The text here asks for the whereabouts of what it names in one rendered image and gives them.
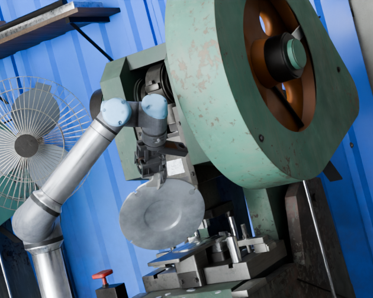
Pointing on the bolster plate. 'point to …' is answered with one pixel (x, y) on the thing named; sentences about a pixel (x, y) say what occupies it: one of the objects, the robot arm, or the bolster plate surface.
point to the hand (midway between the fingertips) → (158, 184)
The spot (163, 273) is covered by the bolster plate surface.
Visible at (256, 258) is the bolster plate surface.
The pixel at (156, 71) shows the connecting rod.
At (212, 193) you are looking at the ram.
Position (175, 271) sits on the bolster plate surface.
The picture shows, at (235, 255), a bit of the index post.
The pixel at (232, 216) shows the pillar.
